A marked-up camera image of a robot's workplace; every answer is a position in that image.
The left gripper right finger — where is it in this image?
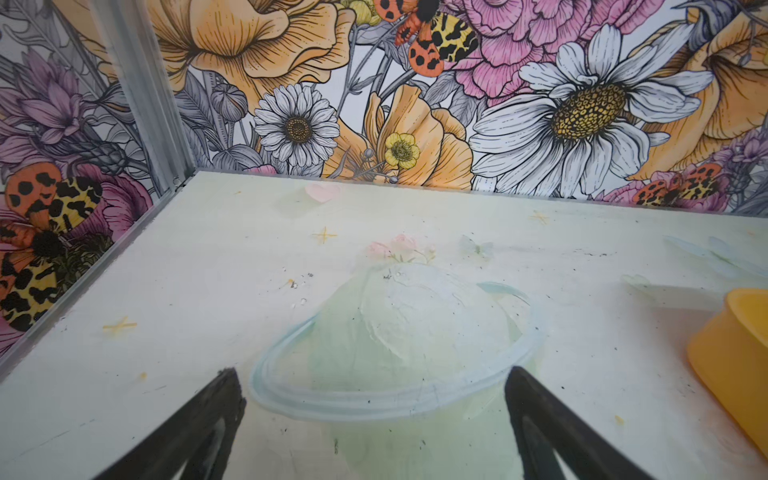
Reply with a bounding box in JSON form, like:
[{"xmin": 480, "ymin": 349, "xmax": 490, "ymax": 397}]
[{"xmin": 504, "ymin": 366, "xmax": 652, "ymax": 480}]

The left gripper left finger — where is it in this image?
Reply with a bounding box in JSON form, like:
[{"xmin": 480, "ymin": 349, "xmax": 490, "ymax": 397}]
[{"xmin": 97, "ymin": 368, "xmax": 246, "ymax": 479}]

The yellow plastic bin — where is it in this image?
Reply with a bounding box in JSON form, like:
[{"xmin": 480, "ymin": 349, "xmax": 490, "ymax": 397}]
[{"xmin": 687, "ymin": 288, "xmax": 767, "ymax": 454}]

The left aluminium frame post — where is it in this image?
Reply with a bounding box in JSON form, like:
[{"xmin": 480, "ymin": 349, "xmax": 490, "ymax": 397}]
[{"xmin": 91, "ymin": 1, "xmax": 196, "ymax": 194}]

